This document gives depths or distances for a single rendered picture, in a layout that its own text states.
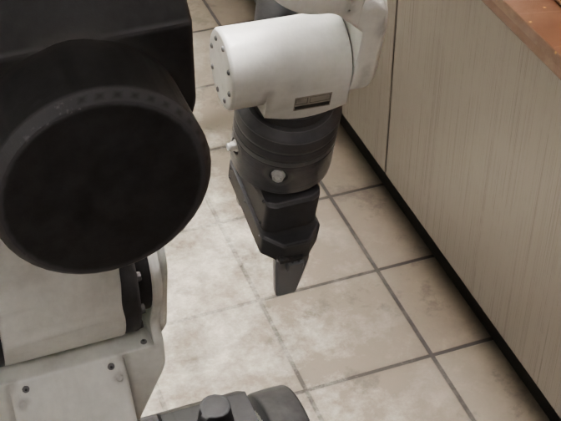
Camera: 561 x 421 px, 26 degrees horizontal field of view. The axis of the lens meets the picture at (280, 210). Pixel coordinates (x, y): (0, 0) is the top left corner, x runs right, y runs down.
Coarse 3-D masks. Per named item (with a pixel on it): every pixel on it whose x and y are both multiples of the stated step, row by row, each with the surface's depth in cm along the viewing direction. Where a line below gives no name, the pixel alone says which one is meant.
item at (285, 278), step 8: (304, 256) 109; (288, 264) 108; (296, 264) 108; (304, 264) 110; (280, 272) 109; (288, 272) 110; (296, 272) 110; (280, 280) 110; (288, 280) 111; (296, 280) 111; (280, 288) 112; (288, 288) 112
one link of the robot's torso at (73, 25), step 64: (0, 0) 59; (64, 0) 60; (128, 0) 61; (0, 64) 59; (64, 64) 58; (128, 64) 59; (192, 64) 63; (0, 128) 58; (64, 128) 57; (128, 128) 58; (192, 128) 60; (0, 192) 58; (64, 192) 59; (128, 192) 60; (192, 192) 62; (64, 256) 61; (128, 256) 63
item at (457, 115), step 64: (448, 0) 161; (512, 0) 145; (384, 64) 187; (448, 64) 166; (512, 64) 148; (384, 128) 193; (448, 128) 170; (512, 128) 152; (448, 192) 175; (512, 192) 156; (448, 256) 180; (512, 256) 160; (512, 320) 165
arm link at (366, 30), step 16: (288, 0) 87; (304, 0) 86; (320, 0) 86; (336, 0) 87; (352, 0) 87; (368, 0) 88; (384, 0) 90; (352, 16) 88; (368, 16) 89; (384, 16) 90; (352, 32) 92; (368, 32) 90; (384, 32) 92; (352, 48) 93; (368, 48) 92; (368, 64) 94; (352, 80) 94; (368, 80) 95
